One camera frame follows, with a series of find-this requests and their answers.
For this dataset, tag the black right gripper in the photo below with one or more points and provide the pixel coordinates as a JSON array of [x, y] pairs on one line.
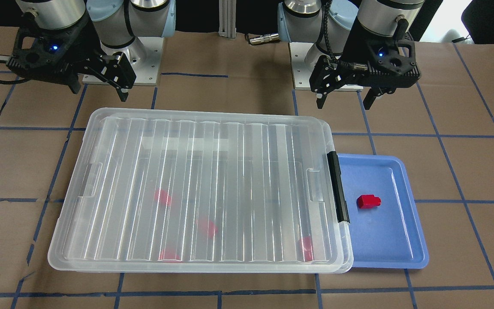
[[76, 46]]

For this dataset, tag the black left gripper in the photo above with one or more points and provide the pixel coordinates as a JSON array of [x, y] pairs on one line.
[[350, 52]]

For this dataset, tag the clear ribbed box lid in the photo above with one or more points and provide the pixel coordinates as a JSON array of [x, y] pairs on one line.
[[195, 189]]

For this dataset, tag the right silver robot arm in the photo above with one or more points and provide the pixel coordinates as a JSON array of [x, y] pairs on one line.
[[119, 24]]

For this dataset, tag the clear plastic storage box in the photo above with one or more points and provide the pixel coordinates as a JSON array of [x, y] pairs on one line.
[[200, 193]]

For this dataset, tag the red block box centre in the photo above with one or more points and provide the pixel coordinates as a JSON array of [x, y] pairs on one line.
[[206, 227]]

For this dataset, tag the red block on tray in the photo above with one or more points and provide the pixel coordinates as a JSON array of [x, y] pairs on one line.
[[368, 201]]

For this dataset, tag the blue plastic tray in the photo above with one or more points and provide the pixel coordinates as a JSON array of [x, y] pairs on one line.
[[388, 236]]

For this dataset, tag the red block near latch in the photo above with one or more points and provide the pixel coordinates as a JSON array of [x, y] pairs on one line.
[[306, 246]]

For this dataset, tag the red block front edge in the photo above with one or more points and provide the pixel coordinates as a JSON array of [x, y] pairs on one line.
[[169, 255]]

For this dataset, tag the black box latch handle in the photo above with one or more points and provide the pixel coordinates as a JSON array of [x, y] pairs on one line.
[[337, 187]]

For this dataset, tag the aluminium frame post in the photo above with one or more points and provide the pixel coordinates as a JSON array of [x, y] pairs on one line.
[[227, 19]]

